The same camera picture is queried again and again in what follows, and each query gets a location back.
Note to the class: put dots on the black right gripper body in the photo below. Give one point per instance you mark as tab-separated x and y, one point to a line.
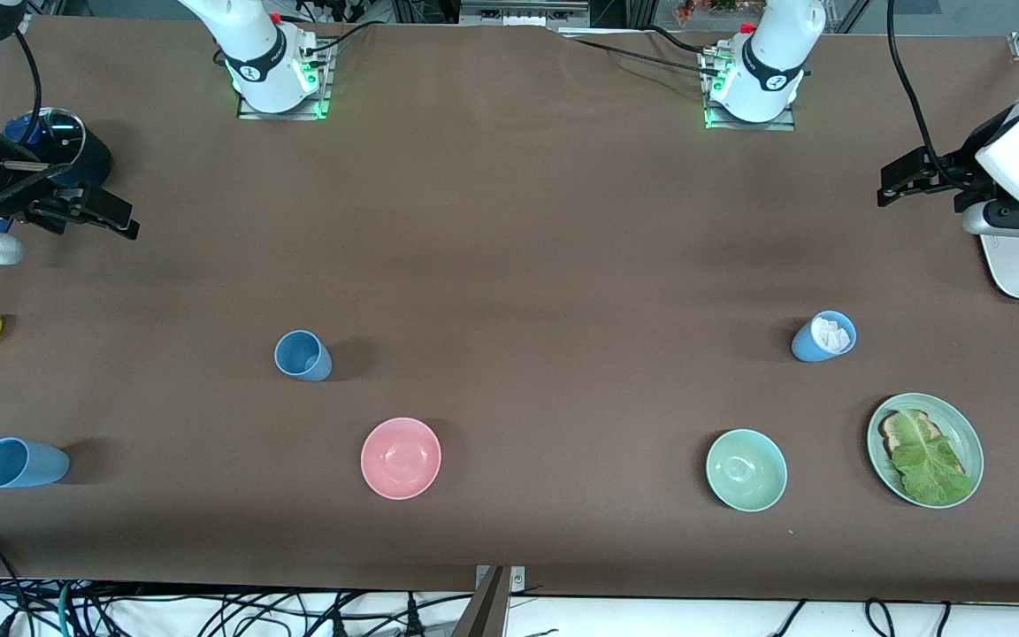
7	181

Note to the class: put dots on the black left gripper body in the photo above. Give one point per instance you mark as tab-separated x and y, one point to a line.
952	173

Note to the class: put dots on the black power plug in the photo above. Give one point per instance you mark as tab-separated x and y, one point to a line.
415	619

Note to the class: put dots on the mint green bowl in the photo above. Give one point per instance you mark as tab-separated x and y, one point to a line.
747	471

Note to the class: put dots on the blue cup holding tissue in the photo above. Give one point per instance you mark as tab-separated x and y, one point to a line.
806	348

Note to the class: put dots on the white tissue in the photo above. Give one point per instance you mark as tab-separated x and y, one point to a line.
831	333

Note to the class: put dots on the pink bowl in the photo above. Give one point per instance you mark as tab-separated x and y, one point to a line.
401	458

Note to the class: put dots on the green lettuce leaf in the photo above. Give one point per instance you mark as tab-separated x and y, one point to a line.
930	464

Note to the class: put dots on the metal bracket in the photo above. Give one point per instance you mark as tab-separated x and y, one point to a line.
517	579

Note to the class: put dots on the brown table cloth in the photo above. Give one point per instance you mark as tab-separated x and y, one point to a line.
509	221

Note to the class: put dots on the grey power strip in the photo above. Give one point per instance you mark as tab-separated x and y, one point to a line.
523	15

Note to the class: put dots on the toast slice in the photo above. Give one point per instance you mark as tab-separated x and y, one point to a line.
893	431

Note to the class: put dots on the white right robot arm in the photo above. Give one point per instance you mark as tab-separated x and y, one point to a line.
264	62

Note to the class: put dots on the dark blue saucepan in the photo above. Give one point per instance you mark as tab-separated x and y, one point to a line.
95	159

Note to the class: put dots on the green plate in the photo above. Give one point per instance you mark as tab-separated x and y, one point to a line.
969	442

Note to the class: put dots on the glass lid blue knob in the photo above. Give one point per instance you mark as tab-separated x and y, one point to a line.
63	133

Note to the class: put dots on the dark stand pole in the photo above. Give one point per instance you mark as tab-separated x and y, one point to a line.
485	610

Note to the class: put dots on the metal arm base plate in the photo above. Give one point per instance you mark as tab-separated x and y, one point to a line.
249	111
784	126

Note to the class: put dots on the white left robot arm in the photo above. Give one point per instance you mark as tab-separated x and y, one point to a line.
770	64

